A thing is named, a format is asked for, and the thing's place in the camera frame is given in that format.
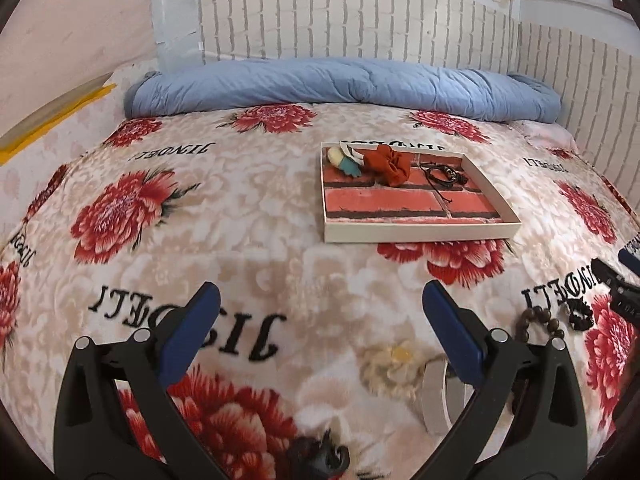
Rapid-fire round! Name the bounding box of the orange fabric scrunchie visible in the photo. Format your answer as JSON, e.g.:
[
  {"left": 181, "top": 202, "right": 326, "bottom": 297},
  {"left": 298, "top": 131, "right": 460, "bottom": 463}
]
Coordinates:
[{"left": 362, "top": 144, "right": 411, "bottom": 188}]

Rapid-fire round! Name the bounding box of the cream jewelry tray red lining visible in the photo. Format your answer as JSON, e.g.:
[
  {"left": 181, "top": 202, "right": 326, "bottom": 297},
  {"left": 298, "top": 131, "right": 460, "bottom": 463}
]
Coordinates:
[{"left": 320, "top": 141, "right": 522, "bottom": 244}]

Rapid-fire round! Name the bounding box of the black scrunchie with charms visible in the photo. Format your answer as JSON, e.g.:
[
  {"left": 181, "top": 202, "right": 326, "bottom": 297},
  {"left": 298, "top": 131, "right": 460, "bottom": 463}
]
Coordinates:
[{"left": 565, "top": 298, "right": 594, "bottom": 332}]

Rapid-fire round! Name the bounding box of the clear plastic sheet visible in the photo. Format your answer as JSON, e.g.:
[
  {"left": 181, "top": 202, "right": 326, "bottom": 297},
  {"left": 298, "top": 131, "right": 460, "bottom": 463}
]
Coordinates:
[{"left": 151, "top": 0, "right": 204, "bottom": 73}]

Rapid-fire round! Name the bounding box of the floral fleece blanket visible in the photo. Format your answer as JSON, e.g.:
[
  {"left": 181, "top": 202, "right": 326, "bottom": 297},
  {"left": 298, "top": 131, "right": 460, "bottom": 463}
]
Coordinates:
[{"left": 1, "top": 103, "right": 639, "bottom": 479}]

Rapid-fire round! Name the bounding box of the black claw hair clip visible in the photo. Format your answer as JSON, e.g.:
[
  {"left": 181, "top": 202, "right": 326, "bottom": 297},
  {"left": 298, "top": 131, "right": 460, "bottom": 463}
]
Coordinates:
[{"left": 286, "top": 429, "right": 350, "bottom": 480}]

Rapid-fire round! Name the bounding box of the rolled blue quilt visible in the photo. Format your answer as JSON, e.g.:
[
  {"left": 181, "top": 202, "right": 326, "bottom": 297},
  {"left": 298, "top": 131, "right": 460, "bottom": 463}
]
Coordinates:
[{"left": 124, "top": 58, "right": 562, "bottom": 124}]

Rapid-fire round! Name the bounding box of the brown wooden bead bracelet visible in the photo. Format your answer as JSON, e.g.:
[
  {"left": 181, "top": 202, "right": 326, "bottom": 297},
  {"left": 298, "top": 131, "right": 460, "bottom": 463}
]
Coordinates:
[{"left": 508, "top": 305, "right": 566, "bottom": 416}]

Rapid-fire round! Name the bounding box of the pink headboard cushion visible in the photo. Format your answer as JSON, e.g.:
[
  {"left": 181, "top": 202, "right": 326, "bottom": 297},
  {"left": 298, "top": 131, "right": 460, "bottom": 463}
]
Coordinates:
[{"left": 1, "top": 0, "right": 155, "bottom": 150}]

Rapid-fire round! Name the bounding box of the white bangle bracelet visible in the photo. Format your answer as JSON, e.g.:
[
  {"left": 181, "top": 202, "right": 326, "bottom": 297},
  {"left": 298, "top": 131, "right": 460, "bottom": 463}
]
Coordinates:
[{"left": 418, "top": 356, "right": 476, "bottom": 437}]

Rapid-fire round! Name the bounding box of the black braided leather bracelet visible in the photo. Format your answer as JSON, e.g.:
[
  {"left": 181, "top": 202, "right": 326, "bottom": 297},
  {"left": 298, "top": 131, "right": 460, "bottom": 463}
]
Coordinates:
[{"left": 418, "top": 160, "right": 471, "bottom": 205}]

